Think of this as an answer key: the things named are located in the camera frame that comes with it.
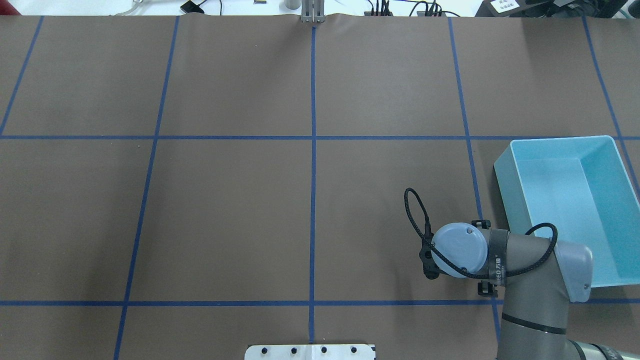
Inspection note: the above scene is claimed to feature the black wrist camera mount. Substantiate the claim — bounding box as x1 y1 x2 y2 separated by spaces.
419 232 442 280

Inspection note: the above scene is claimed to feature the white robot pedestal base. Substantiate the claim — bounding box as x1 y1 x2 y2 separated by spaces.
244 343 377 360

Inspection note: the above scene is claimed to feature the brown table mat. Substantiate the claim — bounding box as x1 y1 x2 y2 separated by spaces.
1 14 639 360

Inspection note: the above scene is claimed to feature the aluminium frame post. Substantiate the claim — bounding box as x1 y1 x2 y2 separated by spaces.
301 0 326 23

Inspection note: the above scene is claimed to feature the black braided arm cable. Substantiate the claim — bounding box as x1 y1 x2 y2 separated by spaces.
404 187 559 280

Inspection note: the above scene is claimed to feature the light blue plastic bin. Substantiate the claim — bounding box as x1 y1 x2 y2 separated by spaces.
494 136 640 288

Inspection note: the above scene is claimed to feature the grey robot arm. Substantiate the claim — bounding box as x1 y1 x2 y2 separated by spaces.
421 222 639 360

